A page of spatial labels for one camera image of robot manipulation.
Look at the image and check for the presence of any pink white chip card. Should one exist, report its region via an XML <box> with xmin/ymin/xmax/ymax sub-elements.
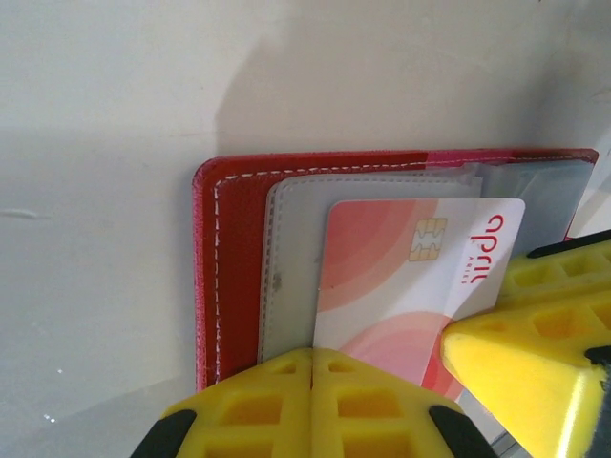
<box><xmin>312</xmin><ymin>198</ymin><xmax>526</xmax><ymax>416</ymax></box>

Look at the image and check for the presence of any red leather card holder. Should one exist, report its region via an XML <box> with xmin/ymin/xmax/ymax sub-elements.
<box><xmin>190</xmin><ymin>147</ymin><xmax>600</xmax><ymax>397</ymax></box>

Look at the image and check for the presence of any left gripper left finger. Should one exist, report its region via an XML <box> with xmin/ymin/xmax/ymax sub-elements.
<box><xmin>131</xmin><ymin>347</ymin><xmax>314</xmax><ymax>458</ymax></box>

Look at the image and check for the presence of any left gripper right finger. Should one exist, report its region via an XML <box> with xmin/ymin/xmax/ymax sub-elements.
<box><xmin>309</xmin><ymin>347</ymin><xmax>497</xmax><ymax>458</ymax></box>

